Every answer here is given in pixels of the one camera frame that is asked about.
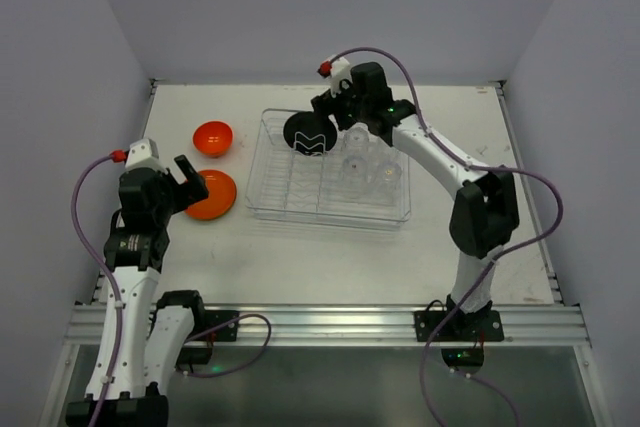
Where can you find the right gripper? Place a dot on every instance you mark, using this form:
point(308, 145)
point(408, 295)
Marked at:
point(326, 105)

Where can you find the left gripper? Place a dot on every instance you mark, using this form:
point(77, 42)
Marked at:
point(176, 189)

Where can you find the black plate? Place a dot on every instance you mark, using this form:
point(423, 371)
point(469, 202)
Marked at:
point(309, 133)

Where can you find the orange plate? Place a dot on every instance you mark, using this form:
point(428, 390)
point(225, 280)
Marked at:
point(222, 194)

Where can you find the orange bowl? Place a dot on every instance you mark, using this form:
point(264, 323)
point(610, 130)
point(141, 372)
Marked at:
point(213, 138)

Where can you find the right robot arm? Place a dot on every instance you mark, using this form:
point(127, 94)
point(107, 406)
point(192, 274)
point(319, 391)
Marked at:
point(485, 209)

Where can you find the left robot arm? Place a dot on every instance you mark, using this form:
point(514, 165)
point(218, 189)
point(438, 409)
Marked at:
point(140, 343)

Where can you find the clear glass back left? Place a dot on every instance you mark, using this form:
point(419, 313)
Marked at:
point(356, 142)

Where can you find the clear glass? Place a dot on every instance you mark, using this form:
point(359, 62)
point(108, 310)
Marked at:
point(387, 178)
point(356, 142)
point(382, 152)
point(353, 177)

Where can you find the clear glass back right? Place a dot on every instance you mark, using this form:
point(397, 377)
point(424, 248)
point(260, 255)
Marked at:
point(382, 152)

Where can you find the clear glass front left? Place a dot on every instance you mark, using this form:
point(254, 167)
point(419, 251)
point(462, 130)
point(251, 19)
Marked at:
point(353, 177)

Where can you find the clear glass front right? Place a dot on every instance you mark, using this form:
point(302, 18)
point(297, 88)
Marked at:
point(387, 178)

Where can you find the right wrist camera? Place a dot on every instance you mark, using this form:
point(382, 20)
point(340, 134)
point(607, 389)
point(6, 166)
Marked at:
point(335, 70)

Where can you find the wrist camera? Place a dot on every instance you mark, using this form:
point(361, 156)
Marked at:
point(335, 70)
point(144, 154)

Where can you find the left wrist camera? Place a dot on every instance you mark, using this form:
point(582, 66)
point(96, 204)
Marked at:
point(144, 154)

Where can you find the white wire dish rack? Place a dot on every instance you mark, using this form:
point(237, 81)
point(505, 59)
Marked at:
point(285, 185)

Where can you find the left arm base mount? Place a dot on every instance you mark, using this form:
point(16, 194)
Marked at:
point(189, 357)

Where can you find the aluminium mounting rail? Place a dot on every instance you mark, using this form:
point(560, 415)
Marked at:
point(393, 325)

